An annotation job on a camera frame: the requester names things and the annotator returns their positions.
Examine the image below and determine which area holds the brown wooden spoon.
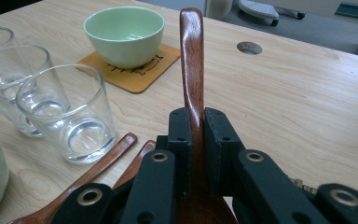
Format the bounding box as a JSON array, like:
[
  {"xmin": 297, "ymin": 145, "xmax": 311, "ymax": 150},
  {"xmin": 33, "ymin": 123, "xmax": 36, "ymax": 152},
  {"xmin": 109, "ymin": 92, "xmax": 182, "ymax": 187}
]
[
  {"xmin": 111, "ymin": 139, "xmax": 157, "ymax": 190},
  {"xmin": 175, "ymin": 7, "xmax": 241, "ymax": 224},
  {"xmin": 7, "ymin": 133, "xmax": 139, "ymax": 224}
]

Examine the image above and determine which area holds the row of brown chopsticks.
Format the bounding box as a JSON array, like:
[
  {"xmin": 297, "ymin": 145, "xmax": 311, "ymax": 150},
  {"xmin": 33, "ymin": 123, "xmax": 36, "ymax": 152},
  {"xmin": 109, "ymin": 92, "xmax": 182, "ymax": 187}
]
[{"xmin": 288, "ymin": 176, "xmax": 319, "ymax": 194}]

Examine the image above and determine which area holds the beige wooden desk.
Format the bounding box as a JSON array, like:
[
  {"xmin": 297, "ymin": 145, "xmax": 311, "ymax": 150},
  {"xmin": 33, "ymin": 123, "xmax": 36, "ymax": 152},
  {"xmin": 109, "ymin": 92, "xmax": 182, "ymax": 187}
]
[{"xmin": 204, "ymin": 0, "xmax": 358, "ymax": 60}]

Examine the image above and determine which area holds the square wooden coaster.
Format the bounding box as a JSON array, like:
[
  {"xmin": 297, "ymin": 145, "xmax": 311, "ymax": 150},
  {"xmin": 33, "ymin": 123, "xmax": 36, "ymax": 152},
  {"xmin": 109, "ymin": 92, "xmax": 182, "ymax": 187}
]
[{"xmin": 76, "ymin": 43, "xmax": 182, "ymax": 95}]

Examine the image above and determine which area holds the white partition panel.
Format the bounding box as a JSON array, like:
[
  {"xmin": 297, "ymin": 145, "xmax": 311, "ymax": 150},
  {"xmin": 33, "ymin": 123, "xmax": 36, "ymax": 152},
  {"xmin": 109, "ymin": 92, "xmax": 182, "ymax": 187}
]
[{"xmin": 136, "ymin": 0, "xmax": 207, "ymax": 14}]

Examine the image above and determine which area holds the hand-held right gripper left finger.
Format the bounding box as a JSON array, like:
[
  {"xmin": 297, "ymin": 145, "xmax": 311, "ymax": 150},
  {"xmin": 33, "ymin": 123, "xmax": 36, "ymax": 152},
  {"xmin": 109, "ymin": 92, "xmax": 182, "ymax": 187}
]
[{"xmin": 156, "ymin": 106, "xmax": 194, "ymax": 200}]

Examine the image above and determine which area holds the grey slot plate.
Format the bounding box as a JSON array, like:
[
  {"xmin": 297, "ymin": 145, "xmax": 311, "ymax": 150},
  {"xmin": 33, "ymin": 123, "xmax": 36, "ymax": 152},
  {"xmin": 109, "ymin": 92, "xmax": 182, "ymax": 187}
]
[{"xmin": 335, "ymin": 1, "xmax": 358, "ymax": 22}]

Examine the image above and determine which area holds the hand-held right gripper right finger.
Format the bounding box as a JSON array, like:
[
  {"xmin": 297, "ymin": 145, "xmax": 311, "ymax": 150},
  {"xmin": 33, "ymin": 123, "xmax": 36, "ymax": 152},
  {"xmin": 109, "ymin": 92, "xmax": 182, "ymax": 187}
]
[{"xmin": 203, "ymin": 106, "xmax": 246, "ymax": 197}]

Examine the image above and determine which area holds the grey round cable grommet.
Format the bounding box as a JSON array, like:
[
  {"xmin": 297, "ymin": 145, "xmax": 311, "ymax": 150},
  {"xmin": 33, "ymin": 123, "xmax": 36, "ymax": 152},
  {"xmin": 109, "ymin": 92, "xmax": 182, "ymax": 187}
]
[{"xmin": 236, "ymin": 41, "xmax": 264, "ymax": 56}]

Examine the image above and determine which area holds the office chair base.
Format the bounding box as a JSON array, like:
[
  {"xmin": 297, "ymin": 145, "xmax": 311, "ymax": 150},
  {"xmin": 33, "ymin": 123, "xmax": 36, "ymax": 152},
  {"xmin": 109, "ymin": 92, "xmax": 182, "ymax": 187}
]
[{"xmin": 237, "ymin": 0, "xmax": 306, "ymax": 27}]

